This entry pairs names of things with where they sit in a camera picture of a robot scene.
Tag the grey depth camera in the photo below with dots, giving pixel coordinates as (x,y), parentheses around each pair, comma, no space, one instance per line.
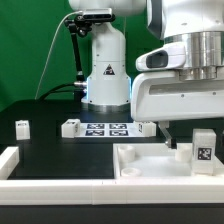
(97,14)

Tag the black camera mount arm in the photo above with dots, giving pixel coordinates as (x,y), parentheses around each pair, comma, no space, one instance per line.
(77,27)

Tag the white square table top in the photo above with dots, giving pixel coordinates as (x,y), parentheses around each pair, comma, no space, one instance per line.
(153,160)

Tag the white u-shaped fence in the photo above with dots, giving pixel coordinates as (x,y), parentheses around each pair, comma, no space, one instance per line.
(209,189)

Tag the sheet of four fiducial tags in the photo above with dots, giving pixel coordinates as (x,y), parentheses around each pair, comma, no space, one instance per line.
(108,130)

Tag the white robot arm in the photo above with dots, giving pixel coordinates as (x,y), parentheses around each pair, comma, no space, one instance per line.
(182,80)

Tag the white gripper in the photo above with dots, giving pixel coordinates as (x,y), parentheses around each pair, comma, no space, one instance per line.
(162,97)

